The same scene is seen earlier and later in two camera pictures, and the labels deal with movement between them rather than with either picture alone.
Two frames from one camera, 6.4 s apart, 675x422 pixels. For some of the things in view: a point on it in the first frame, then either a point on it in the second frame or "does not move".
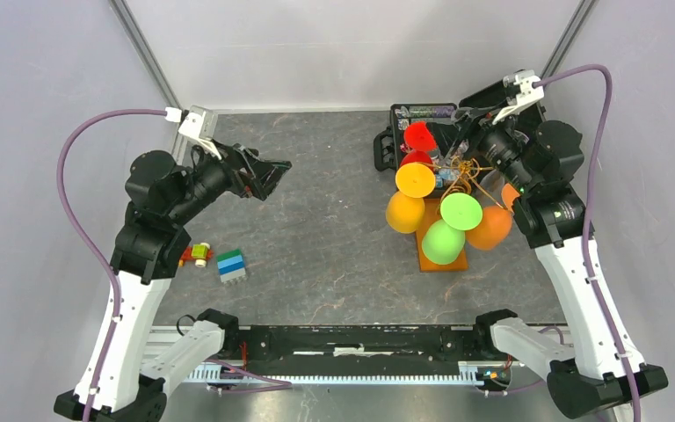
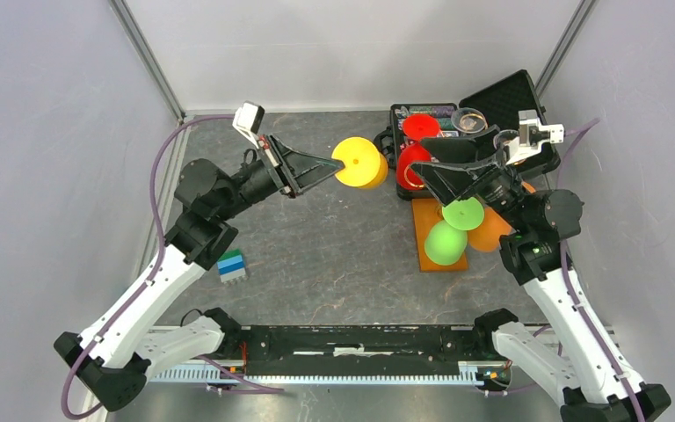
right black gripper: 478,121 -> 450,179
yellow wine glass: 405,208 -> 364,167
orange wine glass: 497,223 does not move
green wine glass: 444,239 does not move
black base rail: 359,352 does not move
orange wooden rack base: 432,213 does not move
